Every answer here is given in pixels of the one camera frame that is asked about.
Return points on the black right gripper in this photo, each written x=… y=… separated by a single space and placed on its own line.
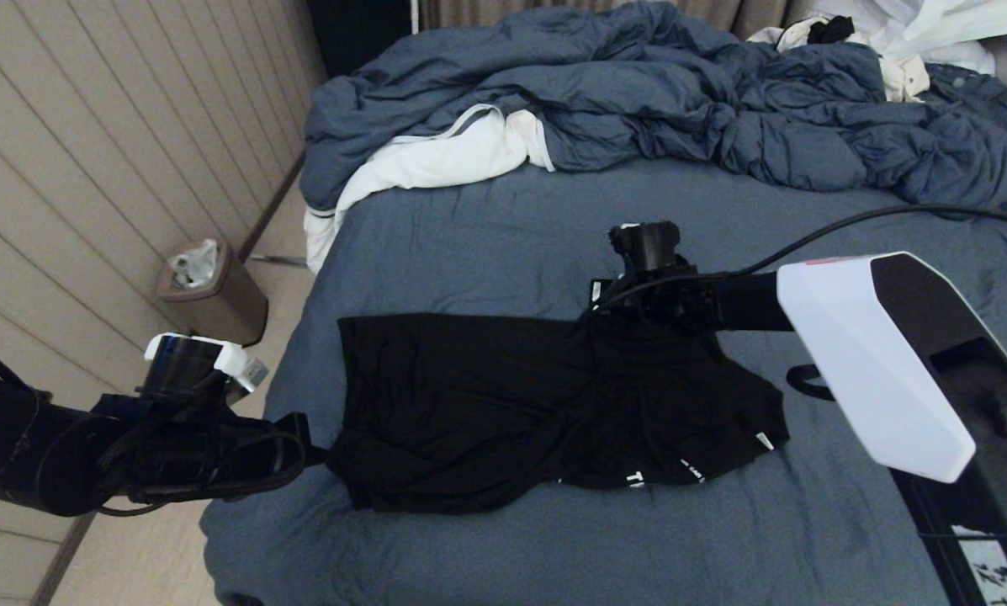
x=663 y=303

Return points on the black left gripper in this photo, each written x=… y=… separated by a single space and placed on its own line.
x=200 y=454

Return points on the black t-shirt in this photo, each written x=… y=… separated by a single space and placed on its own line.
x=469 y=404

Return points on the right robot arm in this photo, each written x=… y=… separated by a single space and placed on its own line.
x=873 y=362

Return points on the brown trash bin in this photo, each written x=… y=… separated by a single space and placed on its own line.
x=238 y=307

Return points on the bed with blue sheet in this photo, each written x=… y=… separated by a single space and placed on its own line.
x=511 y=236

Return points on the crumpled blue duvet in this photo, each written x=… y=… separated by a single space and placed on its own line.
x=638 y=88

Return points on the white quilt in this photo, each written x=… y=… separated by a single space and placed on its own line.
x=436 y=158

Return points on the small black garment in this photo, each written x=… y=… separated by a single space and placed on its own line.
x=829 y=31

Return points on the cream buttoned shirt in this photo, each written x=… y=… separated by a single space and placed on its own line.
x=902 y=80

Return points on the beige curtain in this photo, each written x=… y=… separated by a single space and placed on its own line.
x=469 y=13

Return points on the dark blue denim garment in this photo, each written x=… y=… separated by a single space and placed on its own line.
x=978 y=91

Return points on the white crumpled garment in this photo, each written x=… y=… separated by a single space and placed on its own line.
x=932 y=23

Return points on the dark cabinet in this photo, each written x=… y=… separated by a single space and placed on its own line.
x=356 y=38

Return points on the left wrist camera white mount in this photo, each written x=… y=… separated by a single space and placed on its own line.
x=234 y=362

